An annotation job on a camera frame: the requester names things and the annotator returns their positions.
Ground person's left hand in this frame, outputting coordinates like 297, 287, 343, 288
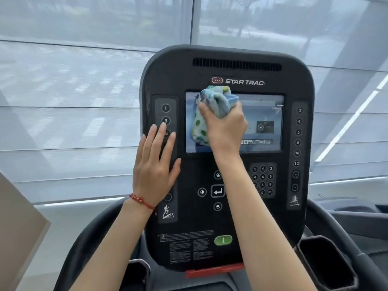
132, 123, 182, 208

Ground person's right hand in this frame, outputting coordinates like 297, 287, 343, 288
197, 100, 248, 157

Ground blue green dotted cleaning cloth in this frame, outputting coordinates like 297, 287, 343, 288
190, 85, 240, 146

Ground person's left forearm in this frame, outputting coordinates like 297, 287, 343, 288
69, 199, 156, 291

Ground person's right forearm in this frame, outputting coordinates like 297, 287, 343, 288
212, 151, 318, 291

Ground black treadmill console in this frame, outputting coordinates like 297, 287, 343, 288
139, 44, 315, 272

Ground treadmill touch screen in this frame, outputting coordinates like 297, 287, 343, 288
185, 91, 284, 154

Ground wide grey roller blind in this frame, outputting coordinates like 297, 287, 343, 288
0, 0, 194, 206

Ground numeric keypad buttons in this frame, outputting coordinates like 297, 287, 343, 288
249, 163, 277, 198

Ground red emergency stop bar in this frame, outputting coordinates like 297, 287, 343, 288
186, 264, 245, 279

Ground small black cup holder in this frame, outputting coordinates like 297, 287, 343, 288
127, 259, 150, 291

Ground beige panel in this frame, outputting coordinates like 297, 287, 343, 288
0, 172, 51, 291

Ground large black cup holder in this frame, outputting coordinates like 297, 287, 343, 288
296, 236, 360, 291

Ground black exercise machine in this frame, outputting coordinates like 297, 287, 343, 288
313, 194, 388, 258

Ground red string bracelet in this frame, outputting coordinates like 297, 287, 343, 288
129, 193, 158, 216

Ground black treadmill handrail frame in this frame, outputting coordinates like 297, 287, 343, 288
53, 197, 388, 291

